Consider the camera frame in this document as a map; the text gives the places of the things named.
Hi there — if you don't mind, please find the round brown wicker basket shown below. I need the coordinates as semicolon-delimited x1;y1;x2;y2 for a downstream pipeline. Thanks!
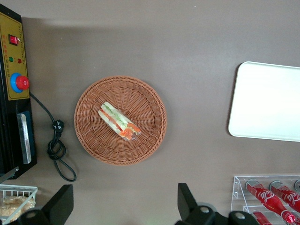
74;75;168;166

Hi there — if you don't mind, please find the bagged rice cracker snack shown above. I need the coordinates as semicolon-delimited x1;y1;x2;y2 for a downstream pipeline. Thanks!
0;196;36;222

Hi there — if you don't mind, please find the black power cable with plug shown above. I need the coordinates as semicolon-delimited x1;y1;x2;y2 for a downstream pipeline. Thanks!
29;92;77;181

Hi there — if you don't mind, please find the cream rectangular plastic tray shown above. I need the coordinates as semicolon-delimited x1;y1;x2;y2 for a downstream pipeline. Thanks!
228;61;300;143

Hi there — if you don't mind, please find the vegetable sandwich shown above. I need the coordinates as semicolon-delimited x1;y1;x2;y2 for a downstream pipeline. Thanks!
97;101;142;142

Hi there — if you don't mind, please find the clear acrylic bottle rack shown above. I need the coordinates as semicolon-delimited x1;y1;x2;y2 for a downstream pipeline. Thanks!
231;174;300;225

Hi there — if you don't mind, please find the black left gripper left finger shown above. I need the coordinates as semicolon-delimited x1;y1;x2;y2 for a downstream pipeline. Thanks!
14;184;74;225

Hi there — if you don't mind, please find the black sealing machine yellow panel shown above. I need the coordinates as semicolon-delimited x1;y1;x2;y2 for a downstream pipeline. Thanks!
0;3;38;180

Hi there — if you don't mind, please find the white wire rack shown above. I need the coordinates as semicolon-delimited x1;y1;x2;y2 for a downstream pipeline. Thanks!
0;184;38;225

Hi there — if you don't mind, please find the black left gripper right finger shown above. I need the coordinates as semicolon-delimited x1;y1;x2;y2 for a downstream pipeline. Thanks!
175;182;229;225

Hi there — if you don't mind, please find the red rocker power switch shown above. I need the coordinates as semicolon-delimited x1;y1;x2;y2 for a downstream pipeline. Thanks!
8;34;21;45

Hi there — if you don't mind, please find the red emergency stop button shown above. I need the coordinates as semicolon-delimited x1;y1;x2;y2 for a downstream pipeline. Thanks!
10;72;30;94

